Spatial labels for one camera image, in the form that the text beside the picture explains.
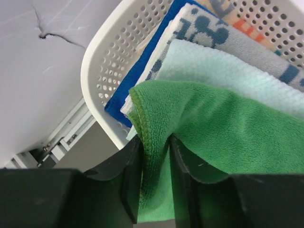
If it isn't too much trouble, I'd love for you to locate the green towel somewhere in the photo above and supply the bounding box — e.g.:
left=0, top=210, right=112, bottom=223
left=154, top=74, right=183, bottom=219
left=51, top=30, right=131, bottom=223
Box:
left=128, top=80, right=304, bottom=223

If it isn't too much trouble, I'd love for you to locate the white perforated plastic basket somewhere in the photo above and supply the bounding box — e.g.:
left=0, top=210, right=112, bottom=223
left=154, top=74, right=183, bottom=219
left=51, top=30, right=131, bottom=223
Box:
left=80, top=0, right=304, bottom=149

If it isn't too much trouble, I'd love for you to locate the orange folded towel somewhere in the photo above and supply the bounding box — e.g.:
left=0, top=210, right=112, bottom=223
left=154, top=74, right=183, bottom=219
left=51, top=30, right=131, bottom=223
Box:
left=196, top=0, right=281, bottom=56

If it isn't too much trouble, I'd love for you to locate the white blue patterned towel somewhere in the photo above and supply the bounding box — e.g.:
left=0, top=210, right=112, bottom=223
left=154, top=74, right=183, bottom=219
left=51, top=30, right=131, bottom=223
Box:
left=120, top=5, right=304, bottom=114

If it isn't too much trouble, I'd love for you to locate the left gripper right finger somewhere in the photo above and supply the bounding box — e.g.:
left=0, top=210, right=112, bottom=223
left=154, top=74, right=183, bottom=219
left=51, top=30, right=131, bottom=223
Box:
left=170, top=135, right=304, bottom=228

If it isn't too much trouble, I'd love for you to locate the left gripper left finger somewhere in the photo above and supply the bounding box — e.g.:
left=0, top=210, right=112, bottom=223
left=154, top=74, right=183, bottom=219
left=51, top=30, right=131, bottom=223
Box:
left=0, top=136, right=143, bottom=228

